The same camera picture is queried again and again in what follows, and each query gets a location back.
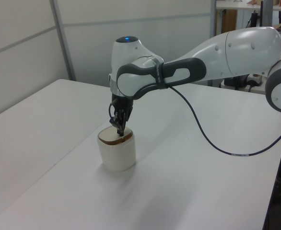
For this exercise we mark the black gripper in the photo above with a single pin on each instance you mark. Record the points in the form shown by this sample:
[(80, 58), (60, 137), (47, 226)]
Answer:
[(122, 104)]

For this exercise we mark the small white trash can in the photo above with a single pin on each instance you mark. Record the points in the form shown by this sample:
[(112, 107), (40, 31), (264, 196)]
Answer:
[(117, 155)]

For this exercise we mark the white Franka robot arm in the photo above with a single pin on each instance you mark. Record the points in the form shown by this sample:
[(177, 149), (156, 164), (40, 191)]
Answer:
[(246, 55)]

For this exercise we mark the white power strip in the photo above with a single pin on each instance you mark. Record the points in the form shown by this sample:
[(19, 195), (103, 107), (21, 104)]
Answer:
[(241, 81)]

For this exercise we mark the brown cardboard panel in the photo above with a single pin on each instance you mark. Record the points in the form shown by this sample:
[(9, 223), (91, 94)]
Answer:
[(229, 20)]

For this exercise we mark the pale background desk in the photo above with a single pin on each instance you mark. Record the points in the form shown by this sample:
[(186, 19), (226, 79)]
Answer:
[(250, 6)]

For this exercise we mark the grey partition post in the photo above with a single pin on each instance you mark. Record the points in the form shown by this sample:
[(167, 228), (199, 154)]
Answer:
[(63, 40)]

